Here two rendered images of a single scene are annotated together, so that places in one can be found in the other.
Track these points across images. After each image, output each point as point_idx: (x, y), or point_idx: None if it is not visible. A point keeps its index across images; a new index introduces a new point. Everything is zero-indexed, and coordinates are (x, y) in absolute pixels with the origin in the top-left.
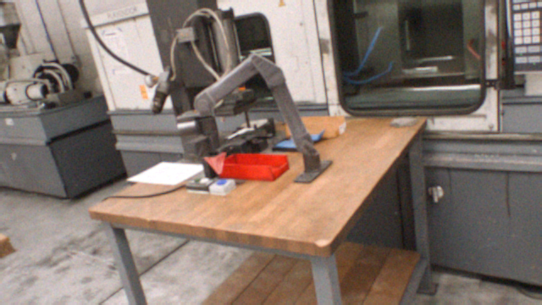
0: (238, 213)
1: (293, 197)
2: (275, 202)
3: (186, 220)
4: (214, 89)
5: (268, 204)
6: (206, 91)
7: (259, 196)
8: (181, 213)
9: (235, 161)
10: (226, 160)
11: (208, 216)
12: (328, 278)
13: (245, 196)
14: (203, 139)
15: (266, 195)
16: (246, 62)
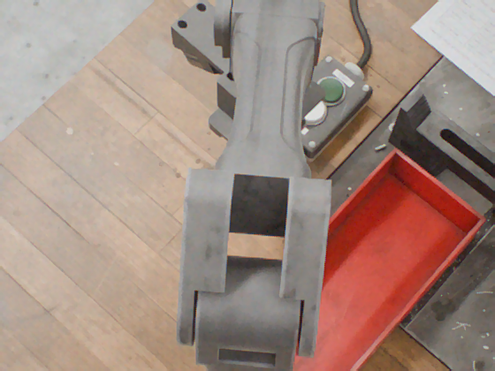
0: (60, 193)
1: (66, 360)
2: (71, 305)
3: (106, 63)
4: (236, 45)
5: (66, 283)
6: (243, 13)
7: (140, 267)
8: (161, 50)
9: (468, 223)
10: (434, 185)
11: (95, 118)
12: None
13: (169, 226)
14: (205, 56)
15: (140, 288)
16: (218, 159)
